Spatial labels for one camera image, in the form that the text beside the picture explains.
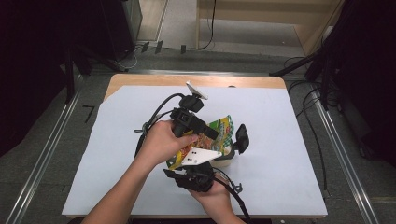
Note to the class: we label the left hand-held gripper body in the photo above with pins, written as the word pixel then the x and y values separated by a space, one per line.
pixel 185 119

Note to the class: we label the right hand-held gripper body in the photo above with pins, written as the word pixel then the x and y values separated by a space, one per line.
pixel 197 179

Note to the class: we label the yellow green spouted pouch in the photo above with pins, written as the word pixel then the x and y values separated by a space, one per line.
pixel 222 130

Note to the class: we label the white jar with black lid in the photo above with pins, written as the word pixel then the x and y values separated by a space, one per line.
pixel 242 137

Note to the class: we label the person's right hand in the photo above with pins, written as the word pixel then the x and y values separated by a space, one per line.
pixel 214 200

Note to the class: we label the person's left hand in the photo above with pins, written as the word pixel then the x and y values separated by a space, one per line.
pixel 162 143

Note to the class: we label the white paper sheet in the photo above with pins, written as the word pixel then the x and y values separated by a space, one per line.
pixel 264 186

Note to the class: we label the small black floor block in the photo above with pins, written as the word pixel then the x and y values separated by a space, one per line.
pixel 145 46
pixel 158 46
pixel 183 48

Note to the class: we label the black stand legs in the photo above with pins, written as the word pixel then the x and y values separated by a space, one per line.
pixel 292 66
pixel 69 81

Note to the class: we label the black cabinet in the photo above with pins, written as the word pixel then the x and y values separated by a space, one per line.
pixel 118 28

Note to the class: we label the light wooden partition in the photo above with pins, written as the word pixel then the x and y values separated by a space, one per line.
pixel 249 7

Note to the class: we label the dark curtain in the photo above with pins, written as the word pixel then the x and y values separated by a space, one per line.
pixel 370 77
pixel 31 62

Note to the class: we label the long metal floor rail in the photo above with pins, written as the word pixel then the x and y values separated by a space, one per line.
pixel 342 158
pixel 40 168

